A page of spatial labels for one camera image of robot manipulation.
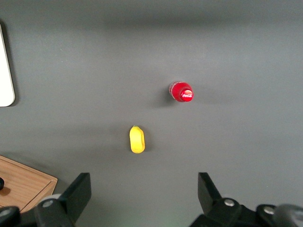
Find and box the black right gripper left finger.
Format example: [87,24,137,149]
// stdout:
[34,172,92,227]

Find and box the yellow lemon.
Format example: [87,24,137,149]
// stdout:
[129,125,146,155]

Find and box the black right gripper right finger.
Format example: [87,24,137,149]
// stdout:
[189,172,244,227]

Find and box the red cola bottle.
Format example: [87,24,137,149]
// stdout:
[168,80,195,103]

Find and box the wooden two-drawer cabinet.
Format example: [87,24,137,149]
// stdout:
[0,155,58,215]

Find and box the cream plastic tray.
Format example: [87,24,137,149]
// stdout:
[0,22,16,107]

